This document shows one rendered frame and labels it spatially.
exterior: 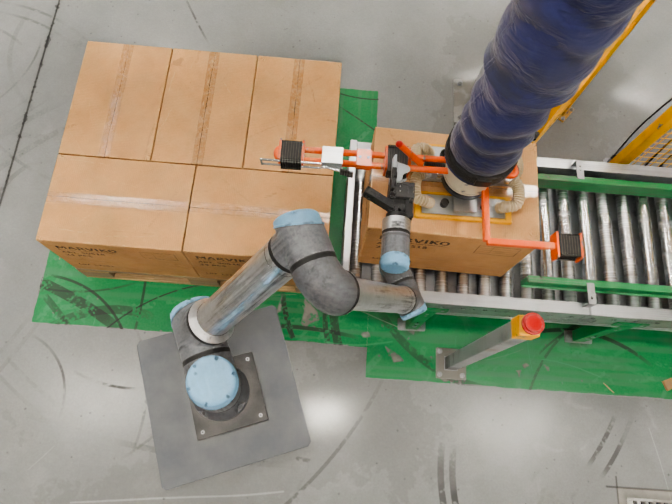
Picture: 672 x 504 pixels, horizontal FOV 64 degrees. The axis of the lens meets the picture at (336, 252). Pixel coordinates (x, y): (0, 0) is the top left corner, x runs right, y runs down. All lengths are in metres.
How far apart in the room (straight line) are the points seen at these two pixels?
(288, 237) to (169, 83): 1.56
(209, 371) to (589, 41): 1.27
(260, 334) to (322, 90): 1.21
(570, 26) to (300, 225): 0.68
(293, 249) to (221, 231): 1.07
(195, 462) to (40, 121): 2.20
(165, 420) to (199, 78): 1.52
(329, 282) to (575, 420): 1.95
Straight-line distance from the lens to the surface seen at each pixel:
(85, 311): 2.93
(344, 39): 3.48
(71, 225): 2.47
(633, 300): 2.54
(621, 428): 3.05
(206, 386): 1.65
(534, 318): 1.79
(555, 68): 1.27
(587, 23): 1.19
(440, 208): 1.88
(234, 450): 1.92
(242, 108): 2.55
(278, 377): 1.91
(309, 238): 1.23
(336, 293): 1.23
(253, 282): 1.39
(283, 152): 1.78
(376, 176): 1.92
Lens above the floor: 2.65
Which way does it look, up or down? 71 degrees down
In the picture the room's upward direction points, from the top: 8 degrees clockwise
